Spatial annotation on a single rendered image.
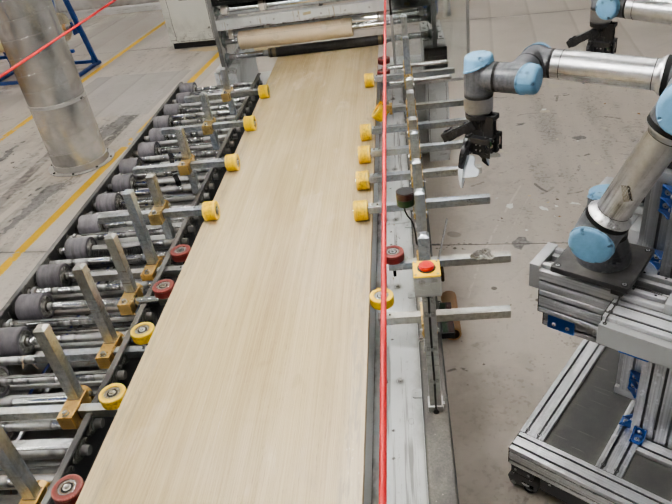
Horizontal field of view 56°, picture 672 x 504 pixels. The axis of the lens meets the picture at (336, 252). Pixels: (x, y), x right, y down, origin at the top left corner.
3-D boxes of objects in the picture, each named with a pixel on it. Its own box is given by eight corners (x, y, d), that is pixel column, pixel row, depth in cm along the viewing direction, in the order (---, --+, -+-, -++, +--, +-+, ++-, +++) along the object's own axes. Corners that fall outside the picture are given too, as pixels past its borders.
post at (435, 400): (442, 400, 193) (435, 283, 168) (443, 412, 189) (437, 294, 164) (427, 400, 194) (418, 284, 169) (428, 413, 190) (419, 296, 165)
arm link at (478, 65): (489, 59, 154) (457, 58, 159) (489, 102, 160) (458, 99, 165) (501, 49, 159) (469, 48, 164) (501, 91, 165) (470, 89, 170)
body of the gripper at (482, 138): (488, 161, 169) (488, 119, 162) (460, 156, 174) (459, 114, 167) (502, 150, 174) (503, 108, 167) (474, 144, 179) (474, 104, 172)
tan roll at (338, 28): (428, 24, 435) (427, 5, 429) (429, 29, 425) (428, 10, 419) (228, 48, 454) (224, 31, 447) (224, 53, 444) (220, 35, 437)
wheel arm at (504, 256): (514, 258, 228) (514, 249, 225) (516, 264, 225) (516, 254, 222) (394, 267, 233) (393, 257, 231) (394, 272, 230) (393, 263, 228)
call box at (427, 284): (440, 282, 170) (439, 258, 165) (442, 298, 164) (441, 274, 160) (414, 284, 171) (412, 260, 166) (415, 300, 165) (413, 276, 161)
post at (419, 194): (431, 299, 236) (424, 186, 209) (432, 305, 233) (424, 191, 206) (422, 300, 236) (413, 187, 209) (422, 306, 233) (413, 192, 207)
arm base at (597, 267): (638, 251, 186) (643, 223, 181) (619, 278, 177) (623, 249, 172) (587, 238, 195) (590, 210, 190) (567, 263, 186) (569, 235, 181)
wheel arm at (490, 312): (509, 313, 210) (509, 303, 208) (511, 320, 207) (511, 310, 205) (379, 321, 216) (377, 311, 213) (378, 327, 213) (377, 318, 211)
